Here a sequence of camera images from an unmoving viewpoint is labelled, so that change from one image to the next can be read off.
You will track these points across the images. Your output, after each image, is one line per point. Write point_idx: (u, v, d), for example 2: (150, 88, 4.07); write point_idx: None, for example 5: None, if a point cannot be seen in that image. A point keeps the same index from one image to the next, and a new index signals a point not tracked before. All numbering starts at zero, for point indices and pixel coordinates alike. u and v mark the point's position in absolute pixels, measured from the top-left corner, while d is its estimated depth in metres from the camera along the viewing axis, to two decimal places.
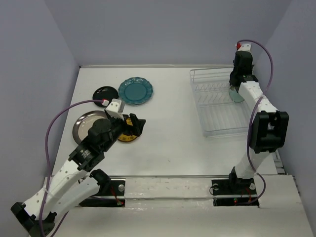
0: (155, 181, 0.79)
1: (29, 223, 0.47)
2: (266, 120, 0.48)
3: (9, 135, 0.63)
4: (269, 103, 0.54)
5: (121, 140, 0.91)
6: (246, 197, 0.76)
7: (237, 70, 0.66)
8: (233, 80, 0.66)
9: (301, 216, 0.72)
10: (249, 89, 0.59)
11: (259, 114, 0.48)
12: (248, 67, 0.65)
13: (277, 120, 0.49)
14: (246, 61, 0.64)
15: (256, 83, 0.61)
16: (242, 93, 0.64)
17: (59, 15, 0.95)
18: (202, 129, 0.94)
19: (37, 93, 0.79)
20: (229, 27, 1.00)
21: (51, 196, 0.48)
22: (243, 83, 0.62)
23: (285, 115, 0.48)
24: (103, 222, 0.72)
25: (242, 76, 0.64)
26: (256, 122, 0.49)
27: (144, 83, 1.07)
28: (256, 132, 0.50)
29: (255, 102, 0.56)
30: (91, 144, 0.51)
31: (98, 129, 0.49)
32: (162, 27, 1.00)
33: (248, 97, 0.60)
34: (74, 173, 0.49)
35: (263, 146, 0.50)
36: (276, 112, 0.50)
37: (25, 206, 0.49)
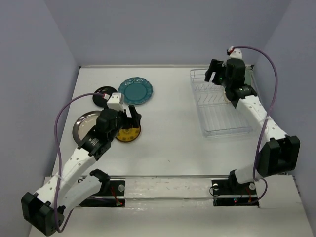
0: (155, 181, 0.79)
1: (43, 210, 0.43)
2: (278, 149, 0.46)
3: (9, 134, 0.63)
4: (275, 126, 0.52)
5: (121, 140, 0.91)
6: (246, 197, 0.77)
7: (231, 83, 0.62)
8: (229, 94, 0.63)
9: (301, 216, 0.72)
10: (250, 107, 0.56)
11: (269, 144, 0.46)
12: (242, 78, 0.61)
13: (287, 144, 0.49)
14: (240, 73, 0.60)
15: (255, 98, 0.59)
16: (240, 108, 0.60)
17: (60, 15, 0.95)
18: (202, 129, 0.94)
19: (37, 92, 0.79)
20: (229, 27, 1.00)
21: (64, 182, 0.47)
22: (242, 99, 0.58)
23: (296, 140, 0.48)
24: (103, 222, 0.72)
25: (237, 90, 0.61)
26: (266, 152, 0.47)
27: (144, 83, 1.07)
28: (267, 163, 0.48)
29: (260, 125, 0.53)
30: (98, 133, 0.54)
31: (105, 117, 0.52)
32: (162, 27, 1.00)
33: (251, 116, 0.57)
34: (85, 159, 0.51)
35: (273, 173, 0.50)
36: (285, 137, 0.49)
37: (37, 195, 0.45)
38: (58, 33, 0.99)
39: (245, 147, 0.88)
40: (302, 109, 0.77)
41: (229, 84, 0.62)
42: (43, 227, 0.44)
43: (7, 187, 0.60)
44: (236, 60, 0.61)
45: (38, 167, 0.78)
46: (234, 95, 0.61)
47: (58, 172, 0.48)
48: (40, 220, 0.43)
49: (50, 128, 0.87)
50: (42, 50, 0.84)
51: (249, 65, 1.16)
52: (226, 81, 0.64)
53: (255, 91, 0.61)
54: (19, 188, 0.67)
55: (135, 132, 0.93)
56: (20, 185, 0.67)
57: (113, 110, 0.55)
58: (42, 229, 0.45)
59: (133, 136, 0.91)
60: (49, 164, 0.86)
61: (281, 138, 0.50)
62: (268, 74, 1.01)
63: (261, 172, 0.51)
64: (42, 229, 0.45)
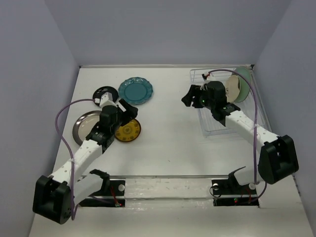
0: (155, 181, 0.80)
1: (59, 188, 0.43)
2: (275, 152, 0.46)
3: (9, 134, 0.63)
4: (265, 131, 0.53)
5: (121, 139, 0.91)
6: (246, 197, 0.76)
7: (215, 104, 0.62)
8: (216, 115, 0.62)
9: (301, 216, 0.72)
10: (237, 121, 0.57)
11: (265, 148, 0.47)
12: (224, 98, 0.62)
13: (282, 145, 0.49)
14: (221, 93, 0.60)
15: (239, 111, 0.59)
16: (229, 125, 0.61)
17: (60, 15, 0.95)
18: (201, 129, 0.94)
19: (36, 92, 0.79)
20: (229, 27, 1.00)
21: (78, 166, 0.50)
22: (228, 116, 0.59)
23: (290, 139, 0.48)
24: (103, 222, 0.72)
25: (222, 109, 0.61)
26: (266, 156, 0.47)
27: (145, 83, 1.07)
28: (270, 169, 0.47)
29: (252, 134, 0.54)
30: (102, 128, 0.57)
31: (107, 111, 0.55)
32: (162, 27, 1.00)
33: (241, 129, 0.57)
34: (95, 147, 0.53)
35: (280, 178, 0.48)
36: (278, 138, 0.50)
37: (53, 177, 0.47)
38: (58, 33, 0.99)
39: (246, 148, 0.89)
40: (302, 109, 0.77)
41: (214, 105, 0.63)
42: (58, 210, 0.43)
43: (7, 187, 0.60)
44: (215, 82, 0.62)
45: (38, 167, 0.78)
46: (220, 115, 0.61)
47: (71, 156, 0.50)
48: (56, 201, 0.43)
49: (50, 128, 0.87)
50: (42, 50, 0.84)
51: (249, 65, 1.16)
52: (210, 103, 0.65)
53: (238, 106, 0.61)
54: (19, 188, 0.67)
55: (135, 132, 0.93)
56: (20, 185, 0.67)
57: (112, 105, 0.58)
58: (56, 215, 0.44)
59: (133, 136, 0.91)
60: (48, 164, 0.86)
61: (275, 140, 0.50)
62: (268, 74, 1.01)
63: (269, 181, 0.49)
64: (56, 216, 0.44)
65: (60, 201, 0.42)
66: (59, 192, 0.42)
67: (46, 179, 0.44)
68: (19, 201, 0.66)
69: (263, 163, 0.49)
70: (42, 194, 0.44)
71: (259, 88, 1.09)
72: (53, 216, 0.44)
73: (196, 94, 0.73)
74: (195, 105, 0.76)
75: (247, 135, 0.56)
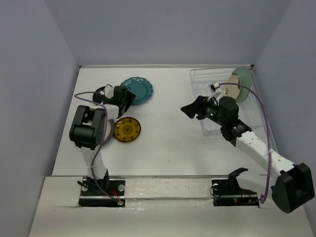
0: (155, 181, 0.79)
1: (98, 109, 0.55)
2: (292, 182, 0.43)
3: (9, 135, 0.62)
4: (280, 157, 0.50)
5: (121, 139, 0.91)
6: (246, 197, 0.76)
7: (226, 123, 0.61)
8: (225, 134, 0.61)
9: (302, 216, 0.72)
10: (250, 143, 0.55)
11: (282, 179, 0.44)
12: (236, 117, 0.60)
13: (297, 174, 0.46)
14: (233, 114, 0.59)
15: (252, 134, 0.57)
16: (240, 146, 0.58)
17: (60, 15, 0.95)
18: (202, 129, 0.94)
19: (36, 92, 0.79)
20: (229, 28, 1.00)
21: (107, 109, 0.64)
22: (239, 137, 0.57)
23: (306, 168, 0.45)
24: (103, 222, 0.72)
25: (233, 129, 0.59)
26: (282, 186, 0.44)
27: (145, 82, 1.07)
28: (286, 197, 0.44)
29: (265, 160, 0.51)
30: (116, 100, 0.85)
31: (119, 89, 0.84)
32: (162, 27, 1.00)
33: (253, 152, 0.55)
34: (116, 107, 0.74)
35: (296, 206, 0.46)
36: (294, 167, 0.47)
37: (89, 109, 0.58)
38: (58, 32, 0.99)
39: None
40: (302, 109, 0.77)
41: (224, 124, 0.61)
42: (96, 124, 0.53)
43: (7, 187, 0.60)
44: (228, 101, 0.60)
45: (39, 167, 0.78)
46: (231, 135, 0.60)
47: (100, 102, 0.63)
48: (95, 117, 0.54)
49: (50, 128, 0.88)
50: (42, 50, 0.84)
51: (249, 65, 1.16)
52: (220, 120, 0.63)
53: (249, 127, 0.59)
54: (19, 188, 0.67)
55: (135, 131, 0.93)
56: (20, 185, 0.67)
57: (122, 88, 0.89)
58: (92, 130, 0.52)
59: (133, 136, 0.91)
60: (48, 164, 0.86)
61: (291, 169, 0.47)
62: (268, 74, 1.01)
63: (285, 208, 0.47)
64: (92, 130, 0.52)
65: (100, 115, 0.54)
66: (98, 111, 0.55)
67: (86, 107, 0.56)
68: (19, 201, 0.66)
69: (278, 189, 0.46)
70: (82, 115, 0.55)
71: (260, 88, 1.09)
72: (88, 133, 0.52)
73: (203, 106, 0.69)
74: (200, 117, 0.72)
75: (258, 159, 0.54)
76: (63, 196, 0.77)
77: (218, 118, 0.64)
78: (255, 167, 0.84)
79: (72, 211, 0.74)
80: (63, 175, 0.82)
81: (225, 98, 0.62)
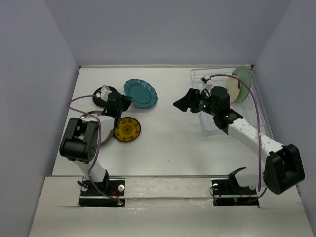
0: (155, 181, 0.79)
1: (91, 123, 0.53)
2: (280, 162, 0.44)
3: (8, 135, 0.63)
4: (270, 140, 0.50)
5: (121, 139, 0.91)
6: (246, 197, 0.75)
7: (218, 111, 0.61)
8: (218, 123, 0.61)
9: (302, 216, 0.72)
10: (240, 130, 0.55)
11: (271, 159, 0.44)
12: (228, 106, 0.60)
13: (287, 154, 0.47)
14: (225, 102, 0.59)
15: (243, 120, 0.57)
16: (231, 134, 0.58)
17: (59, 15, 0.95)
18: (202, 129, 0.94)
19: (36, 93, 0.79)
20: (229, 28, 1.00)
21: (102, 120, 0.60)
22: (231, 124, 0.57)
23: (295, 148, 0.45)
24: (102, 222, 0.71)
25: (225, 117, 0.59)
26: (271, 167, 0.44)
27: (151, 92, 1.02)
28: (276, 177, 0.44)
29: (256, 143, 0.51)
30: (110, 111, 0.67)
31: (113, 98, 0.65)
32: (161, 27, 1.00)
33: (243, 138, 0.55)
34: (111, 118, 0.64)
35: (287, 187, 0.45)
36: (283, 147, 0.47)
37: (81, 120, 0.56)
38: (58, 33, 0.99)
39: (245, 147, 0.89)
40: (302, 109, 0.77)
41: (216, 113, 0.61)
42: (88, 137, 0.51)
43: (7, 187, 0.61)
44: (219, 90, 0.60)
45: (39, 166, 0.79)
46: (223, 123, 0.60)
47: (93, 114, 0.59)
48: (87, 131, 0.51)
49: (50, 128, 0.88)
50: (42, 50, 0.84)
51: (249, 65, 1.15)
52: (213, 109, 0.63)
53: (241, 115, 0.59)
54: (19, 188, 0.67)
55: (135, 131, 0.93)
56: (20, 185, 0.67)
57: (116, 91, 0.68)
58: (84, 144, 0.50)
59: (133, 136, 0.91)
60: (48, 164, 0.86)
61: (281, 150, 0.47)
62: (268, 74, 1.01)
63: (275, 190, 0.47)
64: (84, 144, 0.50)
65: (92, 128, 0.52)
66: (91, 124, 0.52)
67: (78, 119, 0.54)
68: (19, 200, 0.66)
69: (268, 171, 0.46)
70: (73, 129, 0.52)
71: (260, 88, 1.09)
72: (80, 147, 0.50)
73: (196, 98, 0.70)
74: (194, 109, 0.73)
75: (250, 144, 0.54)
76: (63, 195, 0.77)
77: (211, 108, 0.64)
78: (255, 167, 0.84)
79: (71, 211, 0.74)
80: (62, 175, 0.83)
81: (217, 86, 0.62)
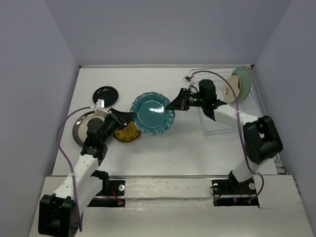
0: (155, 181, 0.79)
1: (65, 202, 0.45)
2: (255, 130, 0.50)
3: (8, 135, 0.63)
4: (247, 115, 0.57)
5: (121, 140, 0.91)
6: (246, 197, 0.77)
7: (206, 101, 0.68)
8: (206, 111, 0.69)
9: (302, 216, 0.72)
10: (223, 112, 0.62)
11: (247, 127, 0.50)
12: (215, 96, 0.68)
13: (263, 126, 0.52)
14: (212, 91, 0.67)
15: (227, 105, 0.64)
16: (218, 118, 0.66)
17: (59, 15, 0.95)
18: (202, 129, 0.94)
19: (36, 93, 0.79)
20: (229, 28, 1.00)
21: (79, 179, 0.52)
22: (217, 109, 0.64)
23: (269, 118, 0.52)
24: (102, 222, 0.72)
25: (211, 105, 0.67)
26: (247, 136, 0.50)
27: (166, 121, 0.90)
28: (254, 144, 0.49)
29: (235, 120, 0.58)
30: (93, 141, 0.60)
31: (94, 128, 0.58)
32: (161, 27, 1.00)
33: (227, 119, 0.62)
34: (92, 160, 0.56)
35: (265, 155, 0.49)
36: (258, 119, 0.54)
37: (55, 194, 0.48)
38: (58, 33, 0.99)
39: None
40: (302, 109, 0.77)
41: (204, 102, 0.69)
42: (65, 226, 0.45)
43: (7, 187, 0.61)
44: (205, 81, 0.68)
45: (39, 167, 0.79)
46: (210, 111, 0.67)
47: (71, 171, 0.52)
48: (62, 215, 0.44)
49: (50, 128, 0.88)
50: (42, 51, 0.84)
51: (249, 65, 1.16)
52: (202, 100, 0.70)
53: (225, 102, 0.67)
54: (20, 188, 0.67)
55: (135, 132, 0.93)
56: (20, 185, 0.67)
57: (99, 120, 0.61)
58: (63, 231, 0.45)
59: (133, 136, 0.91)
60: (48, 164, 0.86)
61: (257, 122, 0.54)
62: (268, 74, 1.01)
63: (256, 161, 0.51)
64: (64, 232, 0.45)
65: (67, 216, 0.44)
66: (66, 205, 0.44)
67: (50, 196, 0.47)
68: (19, 201, 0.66)
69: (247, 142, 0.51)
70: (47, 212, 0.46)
71: (260, 88, 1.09)
72: (61, 234, 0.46)
73: (185, 96, 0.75)
74: (184, 107, 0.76)
75: (232, 122, 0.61)
76: None
77: (201, 101, 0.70)
78: None
79: None
80: (63, 175, 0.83)
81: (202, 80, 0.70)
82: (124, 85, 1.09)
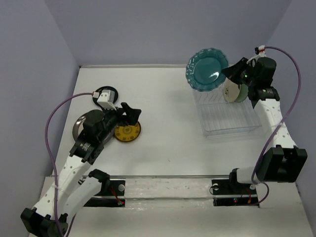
0: (155, 181, 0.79)
1: (45, 222, 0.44)
2: (281, 157, 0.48)
3: (8, 135, 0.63)
4: (286, 135, 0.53)
5: (121, 140, 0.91)
6: (246, 197, 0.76)
7: (256, 81, 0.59)
8: (250, 94, 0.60)
9: (301, 216, 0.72)
10: (267, 110, 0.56)
11: (274, 151, 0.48)
12: (268, 80, 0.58)
13: (293, 155, 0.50)
14: (267, 73, 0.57)
15: (274, 102, 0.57)
16: (257, 111, 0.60)
17: (60, 16, 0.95)
18: (202, 129, 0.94)
19: (36, 93, 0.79)
20: (229, 28, 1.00)
21: (62, 192, 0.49)
22: (262, 101, 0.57)
23: (304, 155, 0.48)
24: (102, 223, 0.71)
25: (260, 91, 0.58)
26: (269, 156, 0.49)
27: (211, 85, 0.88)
28: (267, 167, 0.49)
29: (271, 130, 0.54)
30: (88, 137, 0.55)
31: (91, 120, 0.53)
32: (161, 27, 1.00)
33: (265, 119, 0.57)
34: (80, 166, 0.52)
35: (271, 178, 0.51)
36: (293, 148, 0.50)
37: (36, 209, 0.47)
38: (58, 33, 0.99)
39: (246, 148, 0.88)
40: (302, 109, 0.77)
41: (254, 82, 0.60)
42: None
43: (7, 186, 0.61)
44: (266, 59, 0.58)
45: (39, 167, 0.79)
46: (256, 95, 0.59)
47: (55, 182, 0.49)
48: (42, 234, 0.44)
49: (50, 128, 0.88)
50: (42, 51, 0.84)
51: None
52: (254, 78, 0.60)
53: (277, 95, 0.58)
54: (19, 188, 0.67)
55: (135, 131, 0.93)
56: (19, 186, 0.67)
57: (98, 112, 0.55)
58: None
59: (133, 136, 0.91)
60: (48, 164, 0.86)
61: (289, 148, 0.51)
62: None
63: (260, 176, 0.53)
64: None
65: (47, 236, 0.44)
66: (45, 225, 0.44)
67: (29, 213, 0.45)
68: (19, 200, 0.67)
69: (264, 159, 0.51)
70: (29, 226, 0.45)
71: None
72: None
73: (241, 65, 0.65)
74: (233, 78, 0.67)
75: (266, 126, 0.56)
76: None
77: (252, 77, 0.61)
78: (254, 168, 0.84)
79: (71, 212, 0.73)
80: None
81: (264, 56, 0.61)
82: (124, 85, 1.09)
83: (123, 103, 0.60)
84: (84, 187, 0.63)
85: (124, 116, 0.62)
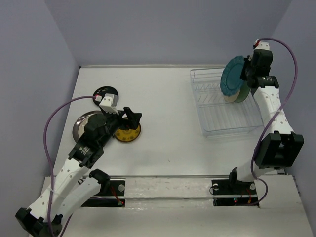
0: (155, 181, 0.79)
1: (37, 224, 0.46)
2: (278, 142, 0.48)
3: (9, 135, 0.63)
4: (284, 121, 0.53)
5: (121, 140, 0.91)
6: (246, 197, 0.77)
7: (255, 69, 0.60)
8: (250, 81, 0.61)
9: (301, 216, 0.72)
10: (266, 98, 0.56)
11: (271, 136, 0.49)
12: (267, 67, 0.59)
13: (290, 141, 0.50)
14: (265, 60, 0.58)
15: (273, 89, 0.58)
16: (257, 99, 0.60)
17: (60, 16, 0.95)
18: (202, 129, 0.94)
19: (36, 93, 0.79)
20: (229, 28, 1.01)
21: (57, 195, 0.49)
22: (261, 88, 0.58)
23: (300, 139, 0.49)
24: (102, 223, 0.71)
25: (259, 77, 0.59)
26: (266, 141, 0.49)
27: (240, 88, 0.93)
28: (265, 152, 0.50)
29: (269, 116, 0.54)
30: (88, 140, 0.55)
31: (92, 125, 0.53)
32: (161, 27, 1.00)
33: (263, 107, 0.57)
34: (76, 170, 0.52)
35: (268, 165, 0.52)
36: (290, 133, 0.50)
37: (30, 210, 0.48)
38: (58, 33, 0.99)
39: (246, 147, 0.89)
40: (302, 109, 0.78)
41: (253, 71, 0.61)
42: None
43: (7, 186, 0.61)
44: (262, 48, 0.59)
45: (39, 167, 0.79)
46: (255, 83, 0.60)
47: (50, 185, 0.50)
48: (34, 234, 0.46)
49: (50, 127, 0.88)
50: (42, 51, 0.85)
51: None
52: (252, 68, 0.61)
53: (277, 82, 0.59)
54: (19, 188, 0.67)
55: (135, 131, 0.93)
56: (19, 185, 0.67)
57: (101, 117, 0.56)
58: None
59: (133, 136, 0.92)
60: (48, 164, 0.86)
61: (287, 134, 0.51)
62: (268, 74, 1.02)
63: (257, 162, 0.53)
64: None
65: None
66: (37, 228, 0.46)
67: (23, 213, 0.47)
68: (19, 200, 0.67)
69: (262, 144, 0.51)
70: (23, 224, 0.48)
71: None
72: None
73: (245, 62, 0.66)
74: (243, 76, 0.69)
75: (264, 115, 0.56)
76: None
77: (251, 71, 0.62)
78: None
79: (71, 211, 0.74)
80: None
81: (263, 48, 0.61)
82: (124, 85, 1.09)
83: (126, 107, 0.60)
84: (83, 188, 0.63)
85: (126, 120, 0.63)
